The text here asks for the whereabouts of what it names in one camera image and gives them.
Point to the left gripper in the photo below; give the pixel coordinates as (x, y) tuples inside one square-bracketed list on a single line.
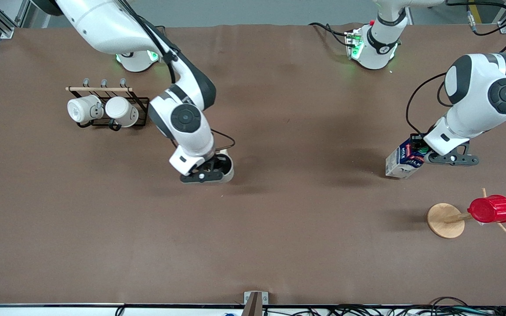
[(418, 143)]

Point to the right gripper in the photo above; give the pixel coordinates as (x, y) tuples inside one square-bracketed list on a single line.
[(213, 166)]

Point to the grey ceramic mug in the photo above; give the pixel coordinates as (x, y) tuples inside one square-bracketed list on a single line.
[(229, 175)]

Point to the blue white milk carton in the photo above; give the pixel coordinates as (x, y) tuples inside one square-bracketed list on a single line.
[(398, 164)]

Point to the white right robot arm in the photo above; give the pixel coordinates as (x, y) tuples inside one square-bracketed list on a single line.
[(103, 26)]

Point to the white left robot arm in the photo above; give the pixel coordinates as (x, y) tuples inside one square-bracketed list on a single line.
[(477, 87)]

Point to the red plastic cup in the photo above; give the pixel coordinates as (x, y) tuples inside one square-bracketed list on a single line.
[(492, 210)]

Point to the wooden mug tree stand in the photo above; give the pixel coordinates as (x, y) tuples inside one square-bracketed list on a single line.
[(444, 221)]

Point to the brown table cover sheet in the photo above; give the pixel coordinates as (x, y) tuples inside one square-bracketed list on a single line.
[(253, 241)]

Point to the white mug with flat base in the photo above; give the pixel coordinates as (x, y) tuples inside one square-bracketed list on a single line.
[(79, 109)]

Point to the metal bracket with post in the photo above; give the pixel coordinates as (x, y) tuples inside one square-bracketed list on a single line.
[(255, 303)]

